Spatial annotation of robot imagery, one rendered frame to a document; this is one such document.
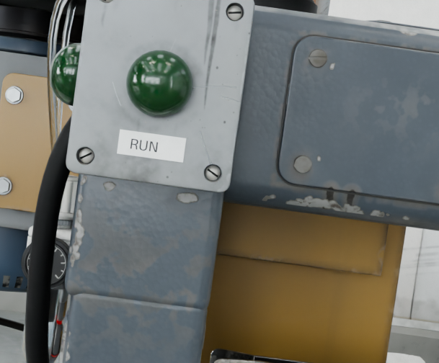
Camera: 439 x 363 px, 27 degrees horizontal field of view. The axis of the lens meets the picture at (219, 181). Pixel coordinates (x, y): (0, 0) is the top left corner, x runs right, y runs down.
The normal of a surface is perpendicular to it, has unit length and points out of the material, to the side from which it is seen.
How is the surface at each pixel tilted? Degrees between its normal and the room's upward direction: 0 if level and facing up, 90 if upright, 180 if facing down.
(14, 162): 90
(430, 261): 91
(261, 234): 90
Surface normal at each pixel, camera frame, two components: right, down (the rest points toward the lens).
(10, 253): 0.23, 0.11
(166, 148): 0.02, 0.06
